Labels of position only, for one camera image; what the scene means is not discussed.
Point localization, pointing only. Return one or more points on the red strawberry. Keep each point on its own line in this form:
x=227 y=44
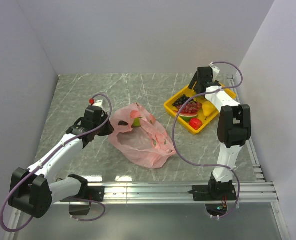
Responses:
x=195 y=123

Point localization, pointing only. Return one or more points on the green apple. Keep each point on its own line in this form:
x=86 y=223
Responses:
x=136 y=122

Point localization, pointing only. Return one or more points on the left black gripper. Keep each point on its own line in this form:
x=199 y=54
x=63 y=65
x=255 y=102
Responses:
x=109 y=129

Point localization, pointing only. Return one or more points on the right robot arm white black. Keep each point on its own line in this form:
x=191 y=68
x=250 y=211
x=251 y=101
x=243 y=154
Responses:
x=234 y=129

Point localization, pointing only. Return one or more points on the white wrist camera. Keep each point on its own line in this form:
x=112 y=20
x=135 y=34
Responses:
x=215 y=71
x=97 y=103

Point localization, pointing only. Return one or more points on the watermelon slice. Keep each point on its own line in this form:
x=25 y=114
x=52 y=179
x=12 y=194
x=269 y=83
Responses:
x=188 y=116

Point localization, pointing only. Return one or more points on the red grape bunch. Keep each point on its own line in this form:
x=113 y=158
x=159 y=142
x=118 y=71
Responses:
x=192 y=109

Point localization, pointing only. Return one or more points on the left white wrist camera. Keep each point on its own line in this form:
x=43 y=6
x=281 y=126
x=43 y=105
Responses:
x=97 y=103

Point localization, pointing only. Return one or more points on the pink plastic bag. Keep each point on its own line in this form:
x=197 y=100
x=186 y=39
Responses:
x=147 y=146

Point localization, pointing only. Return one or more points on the yellow pear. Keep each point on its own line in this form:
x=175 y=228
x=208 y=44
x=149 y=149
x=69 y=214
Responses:
x=208 y=108

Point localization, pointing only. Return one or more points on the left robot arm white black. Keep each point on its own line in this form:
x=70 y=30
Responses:
x=33 y=190

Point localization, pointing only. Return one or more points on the dark purple grape bunch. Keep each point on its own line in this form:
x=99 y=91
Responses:
x=182 y=99

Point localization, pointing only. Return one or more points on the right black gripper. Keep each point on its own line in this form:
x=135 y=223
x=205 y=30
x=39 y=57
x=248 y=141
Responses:
x=192 y=84

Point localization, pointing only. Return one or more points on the yellow plastic tray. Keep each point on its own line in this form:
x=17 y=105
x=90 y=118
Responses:
x=216 y=95

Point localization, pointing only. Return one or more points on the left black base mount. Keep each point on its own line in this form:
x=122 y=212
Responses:
x=92 y=195

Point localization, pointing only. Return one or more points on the aluminium rail frame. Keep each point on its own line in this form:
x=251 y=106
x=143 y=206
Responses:
x=140 y=203

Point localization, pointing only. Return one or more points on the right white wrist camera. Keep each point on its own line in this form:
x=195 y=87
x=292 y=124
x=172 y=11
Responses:
x=215 y=71

